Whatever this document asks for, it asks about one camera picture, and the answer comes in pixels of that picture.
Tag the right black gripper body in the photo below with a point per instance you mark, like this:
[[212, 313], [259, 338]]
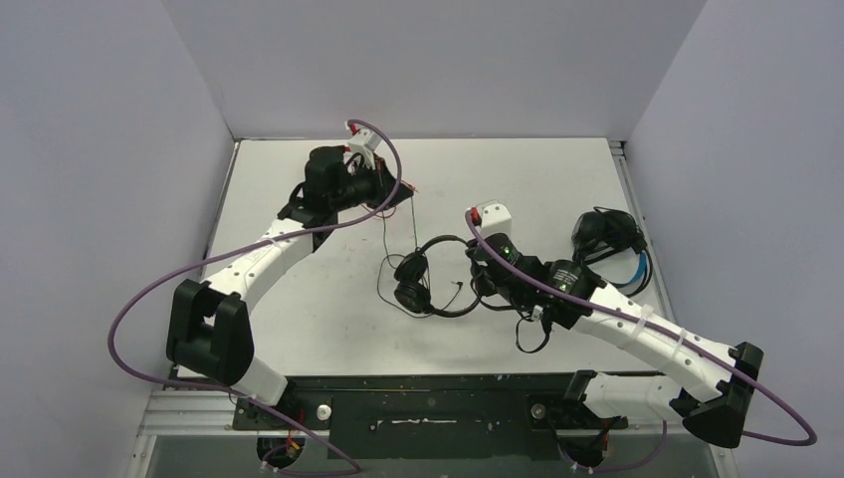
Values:
[[480, 265]]

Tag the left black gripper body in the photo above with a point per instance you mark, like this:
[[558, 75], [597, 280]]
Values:
[[368, 187]]

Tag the small black headphones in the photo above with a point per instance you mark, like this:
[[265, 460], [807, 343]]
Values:
[[411, 272]]

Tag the large black blue headphones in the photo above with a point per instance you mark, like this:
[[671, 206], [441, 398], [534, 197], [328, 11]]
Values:
[[602, 233]]

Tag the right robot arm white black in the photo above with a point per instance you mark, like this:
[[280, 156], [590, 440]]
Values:
[[698, 383]]

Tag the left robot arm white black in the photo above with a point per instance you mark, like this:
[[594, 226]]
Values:
[[210, 328]]

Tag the red headphones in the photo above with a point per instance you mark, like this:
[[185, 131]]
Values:
[[405, 191]]

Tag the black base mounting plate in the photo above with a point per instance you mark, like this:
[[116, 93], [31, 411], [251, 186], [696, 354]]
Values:
[[464, 416]]

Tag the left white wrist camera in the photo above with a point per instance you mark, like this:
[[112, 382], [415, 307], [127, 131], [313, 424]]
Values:
[[363, 141]]

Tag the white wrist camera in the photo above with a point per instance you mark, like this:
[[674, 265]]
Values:
[[363, 141], [491, 217]]

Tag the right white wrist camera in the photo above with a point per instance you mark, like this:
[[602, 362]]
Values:
[[491, 217]]

